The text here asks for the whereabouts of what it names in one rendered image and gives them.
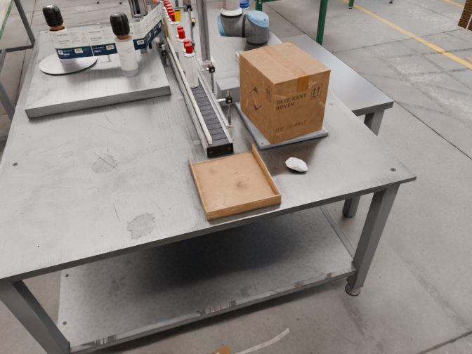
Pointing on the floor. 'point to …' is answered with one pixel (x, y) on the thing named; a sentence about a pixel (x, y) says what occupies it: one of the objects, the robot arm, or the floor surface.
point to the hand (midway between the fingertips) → (243, 5)
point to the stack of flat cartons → (466, 16)
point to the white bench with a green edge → (11, 51)
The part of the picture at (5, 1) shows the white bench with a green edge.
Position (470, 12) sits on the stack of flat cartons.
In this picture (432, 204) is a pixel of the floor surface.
